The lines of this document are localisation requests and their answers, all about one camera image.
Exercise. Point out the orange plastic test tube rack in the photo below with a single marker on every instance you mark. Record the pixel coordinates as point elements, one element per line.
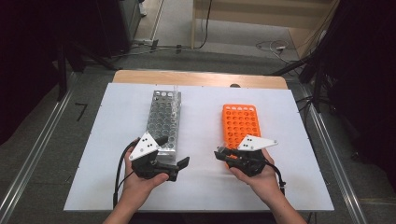
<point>239,124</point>

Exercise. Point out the clear glass test tube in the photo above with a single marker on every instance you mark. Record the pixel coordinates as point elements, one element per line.
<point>176,90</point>

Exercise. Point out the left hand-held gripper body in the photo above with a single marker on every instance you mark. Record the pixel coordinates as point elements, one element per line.
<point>146,155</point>

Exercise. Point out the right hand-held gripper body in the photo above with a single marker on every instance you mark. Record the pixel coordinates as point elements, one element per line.
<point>249,161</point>

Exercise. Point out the person's right hand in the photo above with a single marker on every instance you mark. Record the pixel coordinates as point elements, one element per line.
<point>264,186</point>

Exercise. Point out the black curtain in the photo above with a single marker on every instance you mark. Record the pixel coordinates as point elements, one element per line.
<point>37,46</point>
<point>364,77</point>

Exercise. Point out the aluminium floor rail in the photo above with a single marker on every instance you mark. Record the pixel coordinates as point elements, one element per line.
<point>34,149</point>
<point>336,161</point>

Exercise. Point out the person's left hand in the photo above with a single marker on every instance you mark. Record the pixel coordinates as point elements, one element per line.
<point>137,186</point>

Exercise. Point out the metal test tube rack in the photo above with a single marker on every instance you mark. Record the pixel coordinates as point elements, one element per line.
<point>163,118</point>

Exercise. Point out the beige wooden partition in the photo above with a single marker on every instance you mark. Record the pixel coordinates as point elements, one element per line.
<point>264,15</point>

